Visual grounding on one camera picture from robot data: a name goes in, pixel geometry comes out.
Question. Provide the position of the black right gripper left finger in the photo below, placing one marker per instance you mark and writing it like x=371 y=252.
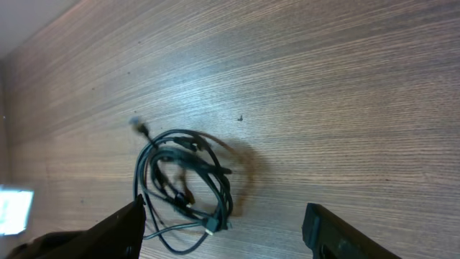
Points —
x=117 y=236

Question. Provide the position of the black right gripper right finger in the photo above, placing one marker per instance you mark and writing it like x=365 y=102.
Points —
x=330 y=237

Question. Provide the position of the bright monitor screen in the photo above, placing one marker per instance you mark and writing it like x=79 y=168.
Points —
x=15 y=208

